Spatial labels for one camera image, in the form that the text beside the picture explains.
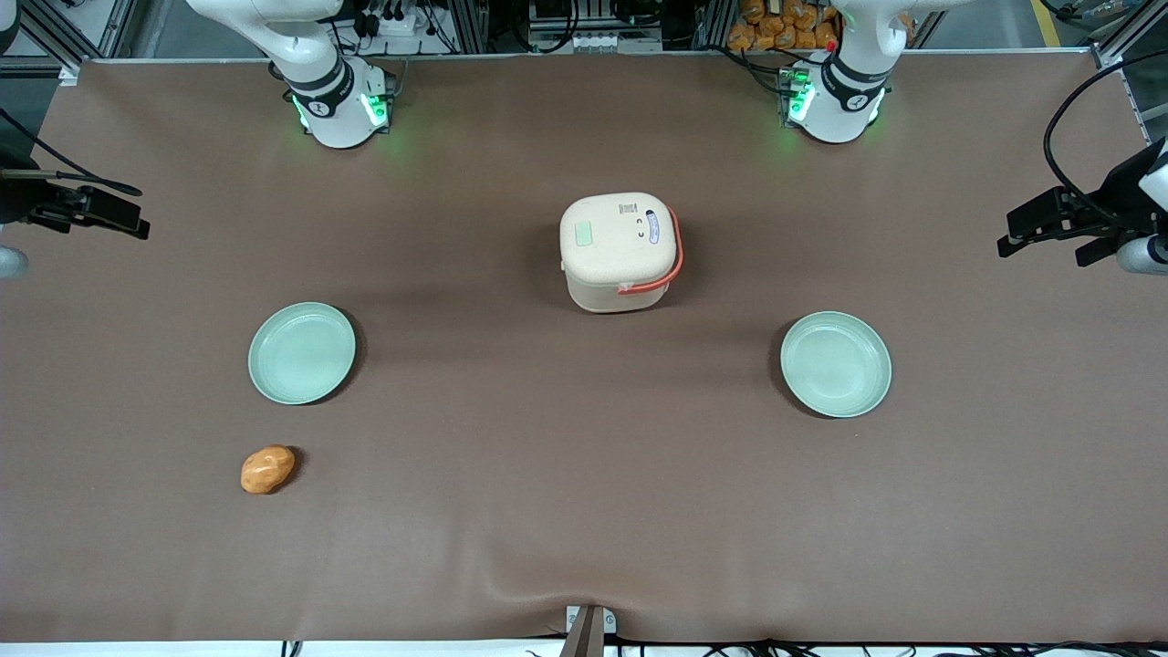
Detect black floor cable bundle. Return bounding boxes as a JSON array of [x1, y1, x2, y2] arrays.
[[527, 636, 1168, 657]]

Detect brown table mat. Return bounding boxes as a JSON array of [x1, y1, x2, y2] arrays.
[[0, 52, 1168, 644]]

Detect pile of orange bread rolls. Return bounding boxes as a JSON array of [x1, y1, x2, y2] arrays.
[[727, 0, 840, 52]]

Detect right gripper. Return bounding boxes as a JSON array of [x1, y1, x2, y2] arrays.
[[0, 137, 151, 241]]

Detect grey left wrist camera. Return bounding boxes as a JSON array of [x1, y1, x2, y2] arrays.
[[1117, 235, 1168, 276]]

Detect glossy orange bread roll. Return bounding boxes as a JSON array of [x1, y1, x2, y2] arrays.
[[240, 444, 297, 495]]

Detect pale green round plate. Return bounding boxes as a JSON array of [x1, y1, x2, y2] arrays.
[[248, 302, 357, 406], [780, 311, 892, 419]]

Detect aluminium frame profile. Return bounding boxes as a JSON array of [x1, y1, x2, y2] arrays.
[[16, 0, 138, 85], [1090, 0, 1168, 69]]

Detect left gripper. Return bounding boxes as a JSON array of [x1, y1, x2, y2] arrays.
[[997, 137, 1168, 268]]

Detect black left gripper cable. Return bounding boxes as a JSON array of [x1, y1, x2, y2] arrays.
[[1043, 50, 1168, 229]]

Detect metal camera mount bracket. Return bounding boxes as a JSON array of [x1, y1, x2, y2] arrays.
[[561, 605, 617, 657]]

